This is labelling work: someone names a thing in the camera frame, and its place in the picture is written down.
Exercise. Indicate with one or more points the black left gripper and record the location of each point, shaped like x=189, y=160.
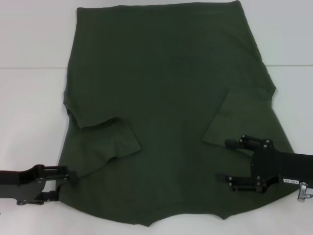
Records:
x=22, y=177

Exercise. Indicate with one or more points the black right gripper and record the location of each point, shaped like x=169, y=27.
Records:
x=281, y=170

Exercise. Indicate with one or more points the dark green t-shirt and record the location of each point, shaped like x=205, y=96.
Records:
x=159, y=98

